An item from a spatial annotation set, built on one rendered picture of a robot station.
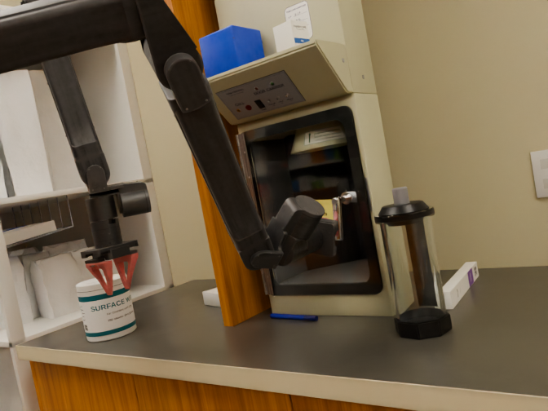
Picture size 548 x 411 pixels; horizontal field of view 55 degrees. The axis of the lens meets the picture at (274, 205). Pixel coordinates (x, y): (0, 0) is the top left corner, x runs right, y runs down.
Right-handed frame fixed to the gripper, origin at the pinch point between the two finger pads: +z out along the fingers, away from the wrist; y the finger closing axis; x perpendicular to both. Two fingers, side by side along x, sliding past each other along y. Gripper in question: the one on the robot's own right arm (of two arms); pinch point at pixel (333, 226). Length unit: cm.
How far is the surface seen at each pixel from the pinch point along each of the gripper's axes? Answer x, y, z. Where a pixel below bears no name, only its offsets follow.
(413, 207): -7.6, -18.9, -5.6
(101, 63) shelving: -38, 137, 51
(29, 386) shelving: 62, 97, -17
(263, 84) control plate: -29.0, 15.7, -2.0
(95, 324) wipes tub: 30, 57, -19
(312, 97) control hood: -26.3, 6.5, 2.5
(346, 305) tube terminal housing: 18.7, -1.7, 4.1
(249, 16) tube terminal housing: -44, 26, 7
